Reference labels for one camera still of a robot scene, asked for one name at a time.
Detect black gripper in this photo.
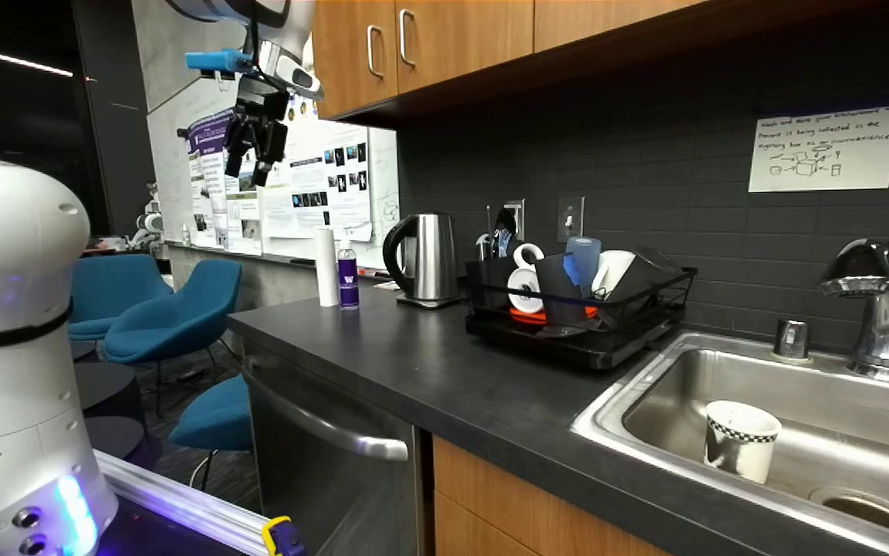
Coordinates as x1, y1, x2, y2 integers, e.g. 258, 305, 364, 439
226, 76, 290, 186

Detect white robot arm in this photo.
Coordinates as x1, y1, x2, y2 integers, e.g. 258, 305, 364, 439
0, 0, 322, 556

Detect orange plate in rack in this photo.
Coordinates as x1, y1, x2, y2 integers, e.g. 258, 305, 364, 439
507, 309, 546, 328

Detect blue cup in rack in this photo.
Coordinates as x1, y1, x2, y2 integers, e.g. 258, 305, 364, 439
566, 235, 601, 289

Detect white bowl in rack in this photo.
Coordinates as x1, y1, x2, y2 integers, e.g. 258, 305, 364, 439
594, 249, 637, 296

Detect white poster board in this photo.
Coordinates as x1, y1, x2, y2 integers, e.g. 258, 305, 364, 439
147, 81, 401, 269

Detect white cylindrical bottle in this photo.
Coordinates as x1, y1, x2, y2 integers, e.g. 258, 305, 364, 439
314, 228, 339, 309

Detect wooden upper cabinets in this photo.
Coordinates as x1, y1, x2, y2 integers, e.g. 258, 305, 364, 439
313, 0, 705, 117

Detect purple sanitizer bottle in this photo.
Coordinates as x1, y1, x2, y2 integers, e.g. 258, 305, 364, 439
337, 236, 359, 309

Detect blue chair near counter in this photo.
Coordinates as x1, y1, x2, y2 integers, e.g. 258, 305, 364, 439
98, 258, 240, 365

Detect stainless steel electric kettle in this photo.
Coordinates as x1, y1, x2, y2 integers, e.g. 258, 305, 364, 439
382, 214, 460, 309

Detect blue chair far left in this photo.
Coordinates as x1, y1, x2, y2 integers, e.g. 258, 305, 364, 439
68, 252, 169, 342

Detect blue chair lower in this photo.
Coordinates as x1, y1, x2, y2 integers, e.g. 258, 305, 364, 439
169, 377, 254, 451

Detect round dark table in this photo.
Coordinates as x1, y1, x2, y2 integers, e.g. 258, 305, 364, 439
72, 354, 147, 461

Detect stainless steel dishwasher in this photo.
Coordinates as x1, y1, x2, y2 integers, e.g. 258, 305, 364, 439
240, 354, 431, 556

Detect wooden lower cabinet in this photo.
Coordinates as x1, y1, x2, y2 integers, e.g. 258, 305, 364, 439
431, 439, 668, 556

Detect white black patterned mug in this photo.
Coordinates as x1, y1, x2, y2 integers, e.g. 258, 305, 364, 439
700, 401, 782, 482

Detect chrome sink drain knob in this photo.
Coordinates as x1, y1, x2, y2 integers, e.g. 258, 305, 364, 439
774, 318, 810, 358

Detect white paper note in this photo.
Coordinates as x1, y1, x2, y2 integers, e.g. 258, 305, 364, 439
748, 106, 889, 194

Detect chrome faucet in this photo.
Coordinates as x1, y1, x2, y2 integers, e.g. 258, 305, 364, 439
821, 236, 889, 384

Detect stainless steel sink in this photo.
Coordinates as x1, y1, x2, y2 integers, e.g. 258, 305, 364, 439
570, 333, 889, 556

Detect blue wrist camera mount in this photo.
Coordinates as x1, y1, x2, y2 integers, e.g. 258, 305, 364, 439
186, 48, 254, 75

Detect black wire dish rack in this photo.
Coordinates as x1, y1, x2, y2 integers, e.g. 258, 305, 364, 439
466, 252, 696, 372

